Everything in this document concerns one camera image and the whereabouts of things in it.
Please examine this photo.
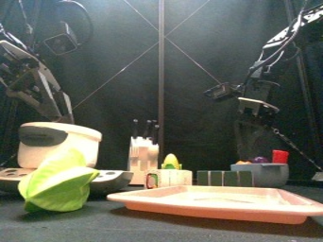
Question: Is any red toy block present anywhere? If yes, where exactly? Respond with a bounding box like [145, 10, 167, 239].
[271, 149, 289, 164]

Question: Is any grey bin with toys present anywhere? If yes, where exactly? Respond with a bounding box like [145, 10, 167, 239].
[229, 163, 289, 188]

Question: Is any yellow green toy corn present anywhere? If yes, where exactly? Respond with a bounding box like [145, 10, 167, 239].
[160, 153, 183, 171]

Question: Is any pink plastic tray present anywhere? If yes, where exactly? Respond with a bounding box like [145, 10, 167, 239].
[105, 184, 323, 225]

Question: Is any white toy box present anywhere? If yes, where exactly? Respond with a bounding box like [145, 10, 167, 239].
[144, 168, 193, 189]

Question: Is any white toy knife block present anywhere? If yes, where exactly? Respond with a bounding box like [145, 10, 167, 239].
[127, 136, 160, 186]

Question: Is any grey toy stove top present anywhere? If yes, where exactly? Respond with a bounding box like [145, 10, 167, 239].
[0, 167, 135, 195]

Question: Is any diagonal black frame strut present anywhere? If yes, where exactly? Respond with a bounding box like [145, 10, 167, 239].
[269, 127, 323, 173]

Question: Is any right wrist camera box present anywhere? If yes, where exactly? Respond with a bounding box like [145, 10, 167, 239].
[203, 82, 244, 101]

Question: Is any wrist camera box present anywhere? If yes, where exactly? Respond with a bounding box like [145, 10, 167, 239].
[43, 21, 81, 57]
[203, 82, 244, 101]

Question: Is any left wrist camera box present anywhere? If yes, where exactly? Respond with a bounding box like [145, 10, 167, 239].
[43, 21, 81, 57]

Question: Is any thin diagonal cross wire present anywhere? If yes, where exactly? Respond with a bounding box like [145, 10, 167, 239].
[72, 0, 212, 111]
[121, 0, 224, 85]

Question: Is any black handled toy knife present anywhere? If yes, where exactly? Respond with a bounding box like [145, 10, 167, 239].
[131, 118, 140, 140]
[151, 120, 161, 146]
[144, 119, 152, 140]

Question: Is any vertical metal frame pole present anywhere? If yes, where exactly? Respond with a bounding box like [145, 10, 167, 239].
[156, 0, 167, 160]

